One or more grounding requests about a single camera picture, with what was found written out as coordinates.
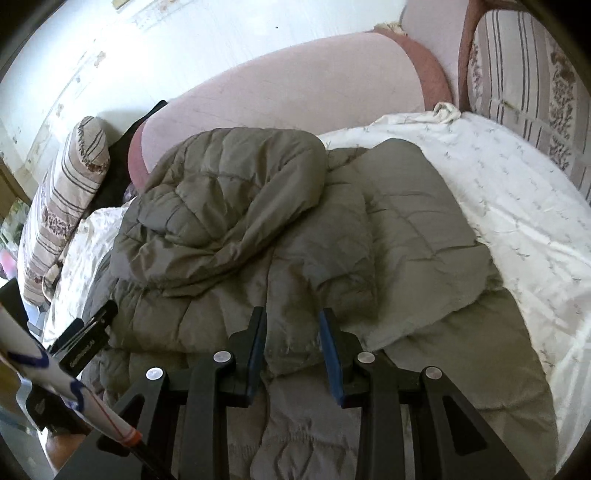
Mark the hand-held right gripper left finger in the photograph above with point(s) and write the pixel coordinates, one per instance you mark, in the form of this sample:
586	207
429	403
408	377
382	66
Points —
257	350

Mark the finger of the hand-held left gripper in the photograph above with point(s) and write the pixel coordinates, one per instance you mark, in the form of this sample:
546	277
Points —
85	353
92	318

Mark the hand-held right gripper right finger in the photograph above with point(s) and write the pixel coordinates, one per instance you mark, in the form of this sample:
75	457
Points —
330	355

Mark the grey-brown puffer jacket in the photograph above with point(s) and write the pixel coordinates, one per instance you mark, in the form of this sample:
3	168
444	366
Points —
258	230

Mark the striped floral pillow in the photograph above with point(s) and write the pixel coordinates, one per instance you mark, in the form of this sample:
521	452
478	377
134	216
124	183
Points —
64	198
531	83

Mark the dark cloth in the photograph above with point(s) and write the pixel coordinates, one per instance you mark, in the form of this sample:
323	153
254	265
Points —
117	157

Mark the white leaf-print bed sheet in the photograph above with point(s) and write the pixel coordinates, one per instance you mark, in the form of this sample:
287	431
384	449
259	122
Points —
517	221

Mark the pink sofa backrest cushion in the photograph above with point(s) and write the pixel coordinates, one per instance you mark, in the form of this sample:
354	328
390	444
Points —
286	87

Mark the stacked pink striped cushions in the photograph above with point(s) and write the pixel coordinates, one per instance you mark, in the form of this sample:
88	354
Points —
434	27

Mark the wooden door frame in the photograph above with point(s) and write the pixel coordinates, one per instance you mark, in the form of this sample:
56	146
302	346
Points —
11	182

